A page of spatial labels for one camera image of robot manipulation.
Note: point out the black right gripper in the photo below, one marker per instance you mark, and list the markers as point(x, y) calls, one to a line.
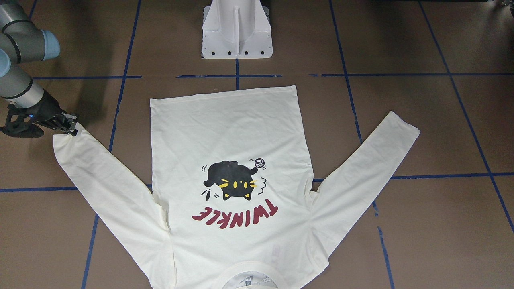
point(48, 110)

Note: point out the cream long sleeve cat shirt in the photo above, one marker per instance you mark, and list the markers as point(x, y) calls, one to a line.
point(231, 204)

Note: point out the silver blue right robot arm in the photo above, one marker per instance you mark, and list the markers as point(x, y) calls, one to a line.
point(22, 42)

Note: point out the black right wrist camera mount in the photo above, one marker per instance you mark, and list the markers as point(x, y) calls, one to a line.
point(20, 123)

